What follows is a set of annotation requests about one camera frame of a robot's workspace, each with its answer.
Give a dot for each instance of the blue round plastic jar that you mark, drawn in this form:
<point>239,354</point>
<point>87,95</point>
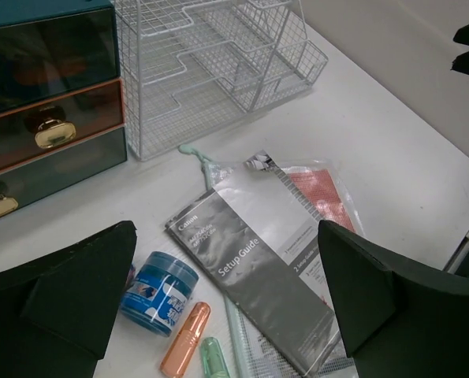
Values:
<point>157,296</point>

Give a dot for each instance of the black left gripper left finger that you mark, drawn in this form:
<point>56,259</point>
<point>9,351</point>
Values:
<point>57,312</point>

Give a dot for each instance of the white wire mesh file rack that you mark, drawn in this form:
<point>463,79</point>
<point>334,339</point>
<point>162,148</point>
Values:
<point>192,67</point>

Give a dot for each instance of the grey Canon setup guide booklet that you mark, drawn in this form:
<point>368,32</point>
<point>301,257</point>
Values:
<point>256,236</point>

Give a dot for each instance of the green translucent capsule tube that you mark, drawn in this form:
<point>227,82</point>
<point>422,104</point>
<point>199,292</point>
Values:
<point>210,356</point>

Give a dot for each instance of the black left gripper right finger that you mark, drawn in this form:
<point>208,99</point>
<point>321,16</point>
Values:
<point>397,317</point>

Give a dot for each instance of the orange translucent capsule tube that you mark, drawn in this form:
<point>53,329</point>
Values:
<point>180,353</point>

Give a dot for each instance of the teal drawer organizer box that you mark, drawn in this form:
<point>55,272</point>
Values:
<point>61,97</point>

